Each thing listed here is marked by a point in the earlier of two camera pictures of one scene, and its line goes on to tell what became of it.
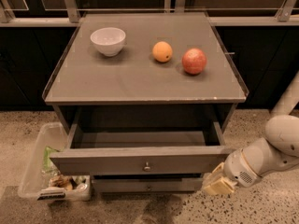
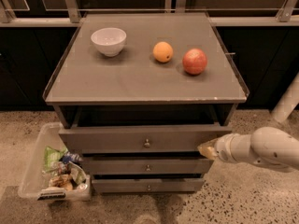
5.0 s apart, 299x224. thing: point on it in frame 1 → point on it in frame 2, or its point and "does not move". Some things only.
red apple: (194, 61) does not move
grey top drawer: (144, 161) → (138, 139)
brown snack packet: (63, 181) does not move
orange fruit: (162, 51) does not move
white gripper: (239, 167) → (222, 148)
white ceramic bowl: (108, 40) does not move
